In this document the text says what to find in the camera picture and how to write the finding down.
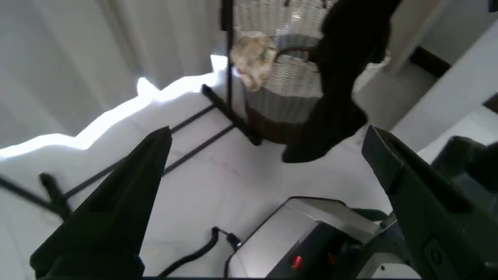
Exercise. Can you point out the black garment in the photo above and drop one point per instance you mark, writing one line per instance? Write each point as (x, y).
(342, 78)

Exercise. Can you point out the black clothes rack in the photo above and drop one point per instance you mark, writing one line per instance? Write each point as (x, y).
(229, 113)

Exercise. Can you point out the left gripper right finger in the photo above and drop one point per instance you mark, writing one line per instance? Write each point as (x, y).
(447, 233)

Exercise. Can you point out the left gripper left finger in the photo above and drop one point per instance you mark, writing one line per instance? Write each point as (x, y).
(109, 229)

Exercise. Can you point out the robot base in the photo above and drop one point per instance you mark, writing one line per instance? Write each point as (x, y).
(272, 241)

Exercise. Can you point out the white laundry basket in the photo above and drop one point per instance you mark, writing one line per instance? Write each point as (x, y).
(295, 78)

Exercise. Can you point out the cream printed garment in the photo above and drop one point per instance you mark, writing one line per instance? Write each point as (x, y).
(253, 58)

